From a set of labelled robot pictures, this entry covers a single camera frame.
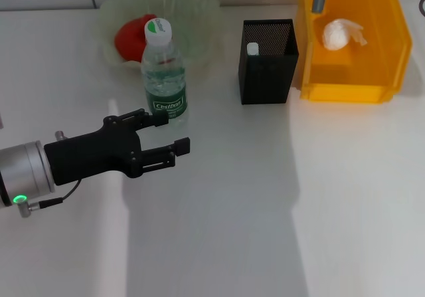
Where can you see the white and silver left arm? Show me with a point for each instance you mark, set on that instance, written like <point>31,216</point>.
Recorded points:
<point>25,170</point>

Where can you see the pale green glass fruit bowl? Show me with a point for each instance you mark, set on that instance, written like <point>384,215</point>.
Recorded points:
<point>196,21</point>

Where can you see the yellow plastic bin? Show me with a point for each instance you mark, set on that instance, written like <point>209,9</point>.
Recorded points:
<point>358,71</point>

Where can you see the clear bottle with green label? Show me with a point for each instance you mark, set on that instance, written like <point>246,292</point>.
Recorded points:
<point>164,84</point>

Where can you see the black mesh pen holder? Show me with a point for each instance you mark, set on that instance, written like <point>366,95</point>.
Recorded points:
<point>265,77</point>

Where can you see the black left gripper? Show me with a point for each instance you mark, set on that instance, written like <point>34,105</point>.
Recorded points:
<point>89,155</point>

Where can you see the green utility knife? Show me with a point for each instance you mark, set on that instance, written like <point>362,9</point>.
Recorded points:
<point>252,48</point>

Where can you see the white paper ball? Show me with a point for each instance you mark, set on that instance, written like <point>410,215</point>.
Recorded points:
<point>337,34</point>

